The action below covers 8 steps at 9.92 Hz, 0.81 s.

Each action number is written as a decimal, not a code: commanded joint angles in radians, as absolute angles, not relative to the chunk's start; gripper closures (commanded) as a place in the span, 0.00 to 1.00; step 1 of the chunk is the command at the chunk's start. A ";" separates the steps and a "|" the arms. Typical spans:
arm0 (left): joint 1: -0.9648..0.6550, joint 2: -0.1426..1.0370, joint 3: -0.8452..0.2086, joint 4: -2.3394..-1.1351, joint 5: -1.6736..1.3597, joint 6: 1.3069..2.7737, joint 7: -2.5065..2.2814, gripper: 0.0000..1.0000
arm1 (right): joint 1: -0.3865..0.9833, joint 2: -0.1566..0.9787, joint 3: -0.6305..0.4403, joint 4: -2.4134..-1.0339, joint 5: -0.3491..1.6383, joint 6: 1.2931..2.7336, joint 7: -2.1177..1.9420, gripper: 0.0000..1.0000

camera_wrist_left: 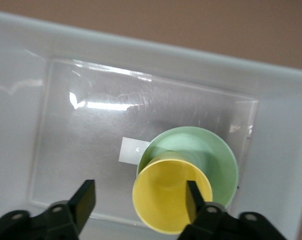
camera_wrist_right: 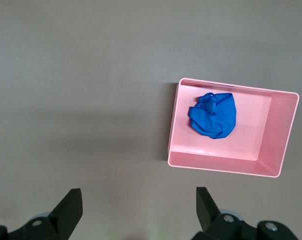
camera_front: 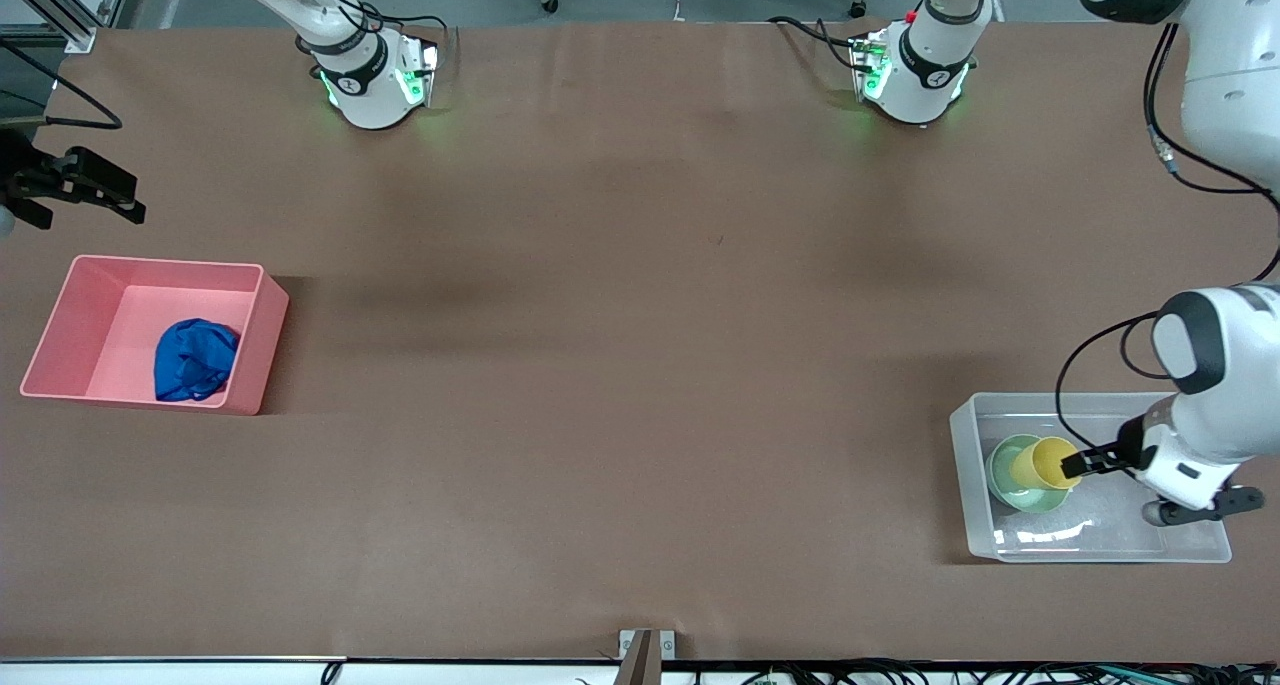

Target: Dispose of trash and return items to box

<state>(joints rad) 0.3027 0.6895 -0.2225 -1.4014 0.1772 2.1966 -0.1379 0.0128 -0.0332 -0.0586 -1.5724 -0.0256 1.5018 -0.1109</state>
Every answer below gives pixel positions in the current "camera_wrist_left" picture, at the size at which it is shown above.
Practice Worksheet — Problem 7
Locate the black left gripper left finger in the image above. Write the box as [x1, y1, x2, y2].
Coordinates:
[0, 179, 96, 240]

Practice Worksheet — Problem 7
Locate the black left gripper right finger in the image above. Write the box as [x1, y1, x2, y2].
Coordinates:
[175, 180, 289, 240]

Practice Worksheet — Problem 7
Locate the yellow plastic cup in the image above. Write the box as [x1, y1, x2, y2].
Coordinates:
[132, 150, 213, 235]

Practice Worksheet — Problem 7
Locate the mint green bowl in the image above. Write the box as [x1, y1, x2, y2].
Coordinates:
[136, 126, 239, 210]

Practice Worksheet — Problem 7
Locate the translucent white plastic box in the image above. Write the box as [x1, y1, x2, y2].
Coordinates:
[0, 9, 302, 240]

